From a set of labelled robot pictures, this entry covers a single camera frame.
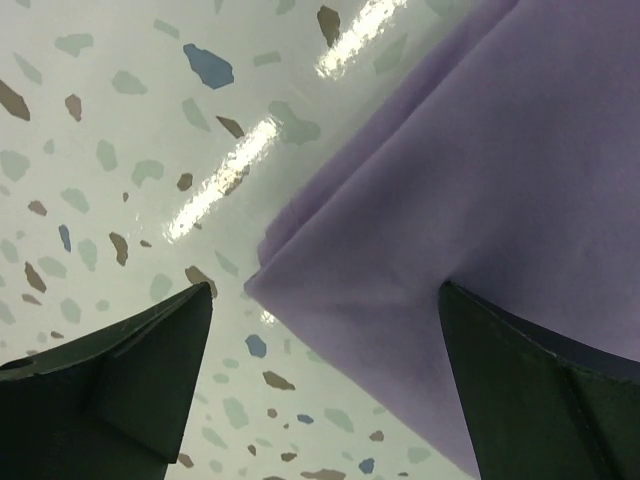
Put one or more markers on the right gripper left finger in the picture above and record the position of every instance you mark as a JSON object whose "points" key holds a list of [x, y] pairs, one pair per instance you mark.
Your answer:
{"points": [[110, 405]]}

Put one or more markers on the purple t shirt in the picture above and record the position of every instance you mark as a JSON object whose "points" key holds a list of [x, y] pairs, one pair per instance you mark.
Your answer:
{"points": [[507, 162]]}

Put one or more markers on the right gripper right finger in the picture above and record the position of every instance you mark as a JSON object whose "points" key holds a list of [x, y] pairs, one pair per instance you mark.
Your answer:
{"points": [[539, 405]]}

